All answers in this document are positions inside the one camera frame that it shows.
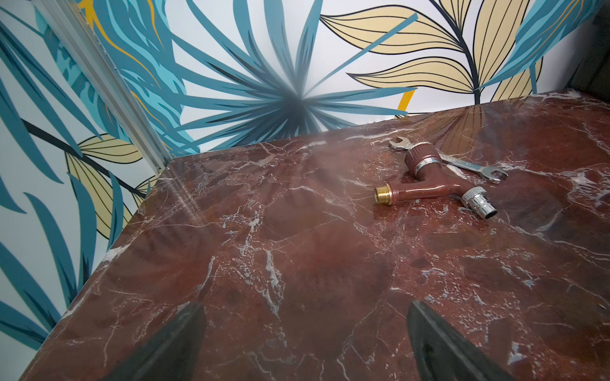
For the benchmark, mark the aluminium left corner post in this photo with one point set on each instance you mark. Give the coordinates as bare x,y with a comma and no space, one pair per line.
68,23

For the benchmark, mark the silver open-end wrench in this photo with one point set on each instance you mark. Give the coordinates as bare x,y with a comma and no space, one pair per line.
490,173

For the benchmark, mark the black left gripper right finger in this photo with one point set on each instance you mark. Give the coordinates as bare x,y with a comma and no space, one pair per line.
442,353

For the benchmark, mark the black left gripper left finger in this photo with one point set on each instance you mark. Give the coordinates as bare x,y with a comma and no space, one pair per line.
171,353

